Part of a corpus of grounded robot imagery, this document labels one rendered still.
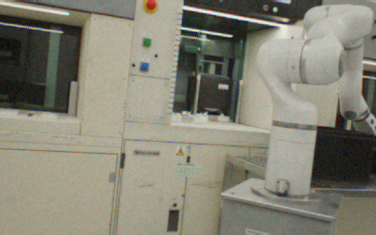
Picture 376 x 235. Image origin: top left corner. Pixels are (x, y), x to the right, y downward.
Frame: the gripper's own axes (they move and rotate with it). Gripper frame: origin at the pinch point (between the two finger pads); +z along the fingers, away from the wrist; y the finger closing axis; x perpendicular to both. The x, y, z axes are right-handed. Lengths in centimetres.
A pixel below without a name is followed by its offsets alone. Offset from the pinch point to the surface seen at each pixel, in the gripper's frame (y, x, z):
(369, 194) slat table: -34, 40, -21
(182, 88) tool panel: 119, 17, -40
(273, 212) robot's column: -45, 74, -54
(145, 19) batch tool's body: 36, 42, -99
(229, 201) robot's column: -36, 79, -59
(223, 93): 79, 12, -33
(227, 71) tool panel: 109, -13, -31
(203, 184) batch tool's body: 32, 66, -28
